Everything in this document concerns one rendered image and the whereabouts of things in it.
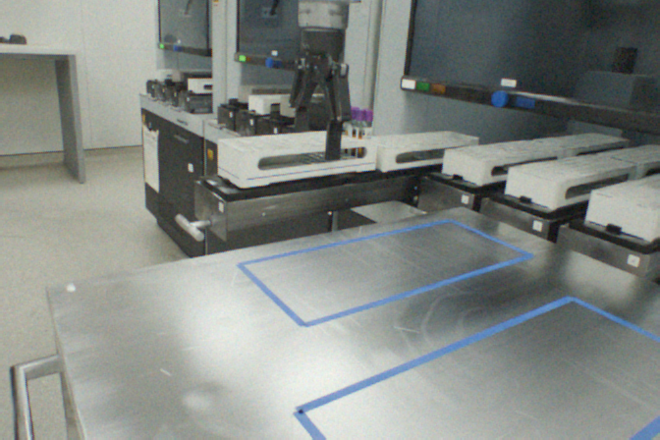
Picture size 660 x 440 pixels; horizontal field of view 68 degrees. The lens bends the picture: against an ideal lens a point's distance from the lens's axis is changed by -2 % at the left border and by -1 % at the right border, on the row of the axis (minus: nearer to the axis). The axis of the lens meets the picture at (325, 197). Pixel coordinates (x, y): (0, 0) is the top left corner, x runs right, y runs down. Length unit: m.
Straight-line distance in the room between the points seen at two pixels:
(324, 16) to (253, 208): 0.35
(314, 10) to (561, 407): 0.69
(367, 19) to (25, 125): 3.40
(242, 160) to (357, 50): 0.60
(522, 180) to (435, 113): 0.41
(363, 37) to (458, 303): 0.90
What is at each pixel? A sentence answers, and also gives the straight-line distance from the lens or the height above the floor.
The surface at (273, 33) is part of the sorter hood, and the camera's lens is 1.65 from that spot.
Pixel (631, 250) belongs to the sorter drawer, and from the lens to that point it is 0.83.
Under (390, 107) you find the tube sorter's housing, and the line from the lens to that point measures 1.23.
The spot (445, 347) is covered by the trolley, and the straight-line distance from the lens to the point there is 0.46.
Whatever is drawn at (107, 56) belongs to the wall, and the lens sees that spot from 4.38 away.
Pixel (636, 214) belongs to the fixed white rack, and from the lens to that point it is 0.86.
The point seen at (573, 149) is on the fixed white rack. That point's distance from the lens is 1.26.
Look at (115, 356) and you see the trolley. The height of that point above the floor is 0.82.
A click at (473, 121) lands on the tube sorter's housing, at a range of 1.40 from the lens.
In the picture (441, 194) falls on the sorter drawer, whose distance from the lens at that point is 1.01.
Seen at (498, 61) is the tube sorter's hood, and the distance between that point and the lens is 1.02.
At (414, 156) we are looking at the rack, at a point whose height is 0.81.
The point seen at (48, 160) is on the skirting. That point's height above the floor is 0.03.
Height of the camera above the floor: 1.07
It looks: 18 degrees down
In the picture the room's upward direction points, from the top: 4 degrees clockwise
